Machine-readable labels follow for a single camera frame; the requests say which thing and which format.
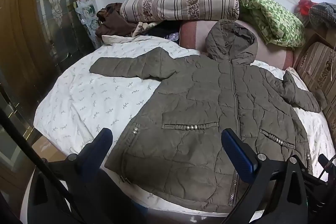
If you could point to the olive quilted hooded jacket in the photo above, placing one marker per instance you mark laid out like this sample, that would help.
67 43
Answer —
199 98

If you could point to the striped floral pillow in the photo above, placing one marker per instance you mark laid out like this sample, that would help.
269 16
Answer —
178 1

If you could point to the red cloth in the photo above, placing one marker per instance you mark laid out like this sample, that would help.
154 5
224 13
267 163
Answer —
304 7

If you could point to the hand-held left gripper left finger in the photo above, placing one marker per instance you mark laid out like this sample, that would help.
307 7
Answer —
101 141

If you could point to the clear plastic wrapper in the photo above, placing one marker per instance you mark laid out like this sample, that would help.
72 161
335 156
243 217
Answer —
173 36

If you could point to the wooden glass-panel door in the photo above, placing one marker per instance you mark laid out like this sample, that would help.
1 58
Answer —
39 29

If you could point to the cream floral cloth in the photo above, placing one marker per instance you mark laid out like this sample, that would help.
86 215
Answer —
141 26

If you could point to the pink folded blanket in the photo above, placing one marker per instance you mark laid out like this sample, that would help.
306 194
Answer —
194 35

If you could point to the floral plastic bag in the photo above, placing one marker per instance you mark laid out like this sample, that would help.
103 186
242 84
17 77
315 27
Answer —
88 14

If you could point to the white leaf-print bed sheet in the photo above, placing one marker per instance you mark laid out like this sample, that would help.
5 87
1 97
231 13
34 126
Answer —
78 98

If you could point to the brown striped cushion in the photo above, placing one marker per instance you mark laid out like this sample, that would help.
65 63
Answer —
317 66

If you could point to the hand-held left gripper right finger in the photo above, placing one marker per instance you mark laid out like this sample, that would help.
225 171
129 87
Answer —
236 154

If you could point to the green patterned blanket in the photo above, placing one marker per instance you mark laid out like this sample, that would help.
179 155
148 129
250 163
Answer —
273 19

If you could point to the grey knit cloth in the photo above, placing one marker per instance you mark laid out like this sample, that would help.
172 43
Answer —
323 12

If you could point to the dark cloth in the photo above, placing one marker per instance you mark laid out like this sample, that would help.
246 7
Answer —
160 29

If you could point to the brown garment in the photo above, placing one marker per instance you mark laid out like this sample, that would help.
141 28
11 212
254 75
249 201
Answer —
113 23

